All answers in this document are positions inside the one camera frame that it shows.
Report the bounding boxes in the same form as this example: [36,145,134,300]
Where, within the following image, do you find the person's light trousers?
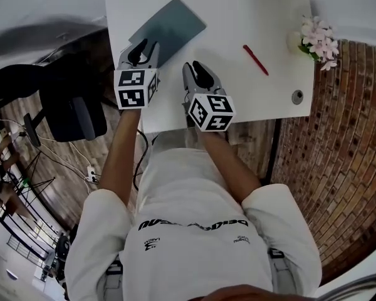
[149,126,228,154]

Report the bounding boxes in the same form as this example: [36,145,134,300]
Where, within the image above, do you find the red pen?
[243,44,269,77]

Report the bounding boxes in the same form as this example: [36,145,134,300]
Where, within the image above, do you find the white desk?
[105,0,316,135]

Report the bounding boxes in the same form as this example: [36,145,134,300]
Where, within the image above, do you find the black tripod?
[4,150,56,200]

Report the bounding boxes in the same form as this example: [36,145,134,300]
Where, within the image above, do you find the person's right forearm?
[195,129,263,207]

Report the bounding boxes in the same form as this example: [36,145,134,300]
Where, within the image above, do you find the grey head mount bar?
[318,270,376,301]

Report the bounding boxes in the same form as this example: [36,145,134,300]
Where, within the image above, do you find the person's white printed shirt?
[64,147,323,301]

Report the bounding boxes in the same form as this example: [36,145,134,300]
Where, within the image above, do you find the person's chin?
[191,285,286,301]

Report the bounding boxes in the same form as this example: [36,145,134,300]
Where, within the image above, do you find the grey shoulder strap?
[104,260,125,301]
[268,247,302,298]

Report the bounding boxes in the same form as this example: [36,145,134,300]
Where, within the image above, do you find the black office chair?
[0,50,109,147]

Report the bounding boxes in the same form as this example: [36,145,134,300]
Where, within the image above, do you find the person's left forearm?
[98,107,143,207]

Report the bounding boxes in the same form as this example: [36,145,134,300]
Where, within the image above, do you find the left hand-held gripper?
[113,38,162,110]

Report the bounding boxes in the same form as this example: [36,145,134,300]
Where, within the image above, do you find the black cable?
[132,129,150,191]

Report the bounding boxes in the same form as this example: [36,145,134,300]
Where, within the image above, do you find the white cable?
[0,117,92,182]

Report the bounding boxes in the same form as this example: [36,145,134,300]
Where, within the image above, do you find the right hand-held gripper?
[182,60,237,133]

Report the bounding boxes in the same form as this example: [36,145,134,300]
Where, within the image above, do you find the pink flowers in white pot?
[286,14,340,72]

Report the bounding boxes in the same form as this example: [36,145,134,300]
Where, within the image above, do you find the grey notebook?
[128,0,207,69]

